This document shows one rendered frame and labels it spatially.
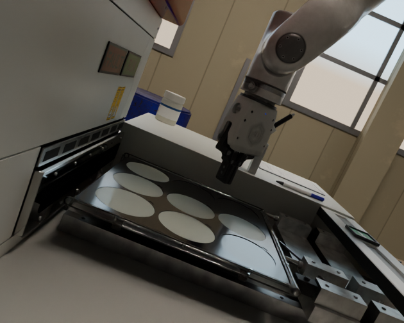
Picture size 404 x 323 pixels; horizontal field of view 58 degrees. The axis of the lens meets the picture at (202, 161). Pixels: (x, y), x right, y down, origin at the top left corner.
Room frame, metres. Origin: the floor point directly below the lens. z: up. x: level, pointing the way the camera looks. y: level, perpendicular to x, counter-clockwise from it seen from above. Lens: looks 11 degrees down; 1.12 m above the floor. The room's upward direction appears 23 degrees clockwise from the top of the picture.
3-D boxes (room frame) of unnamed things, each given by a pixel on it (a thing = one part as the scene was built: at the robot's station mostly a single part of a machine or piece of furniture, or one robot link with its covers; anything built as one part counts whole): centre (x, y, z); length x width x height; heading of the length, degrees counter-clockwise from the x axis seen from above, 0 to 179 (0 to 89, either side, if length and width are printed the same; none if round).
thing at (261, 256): (0.68, -0.01, 0.90); 0.34 x 0.34 x 0.01; 3
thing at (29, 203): (0.65, 0.20, 0.89); 0.44 x 0.02 x 0.10; 3
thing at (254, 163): (0.93, -0.11, 1.03); 0.06 x 0.04 x 0.13; 93
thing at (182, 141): (1.07, -0.09, 0.89); 0.62 x 0.35 x 0.14; 93
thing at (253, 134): (0.72, -0.05, 1.09); 0.10 x 0.07 x 0.11; 135
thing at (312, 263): (0.63, -0.28, 0.89); 0.08 x 0.03 x 0.03; 93
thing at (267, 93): (0.72, -0.05, 1.15); 0.09 x 0.08 x 0.03; 135
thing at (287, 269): (0.69, -0.19, 0.90); 0.38 x 0.01 x 0.01; 3
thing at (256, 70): (0.71, -0.05, 1.23); 0.09 x 0.08 x 0.13; 2
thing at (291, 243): (0.71, -0.28, 0.87); 0.36 x 0.08 x 0.03; 3
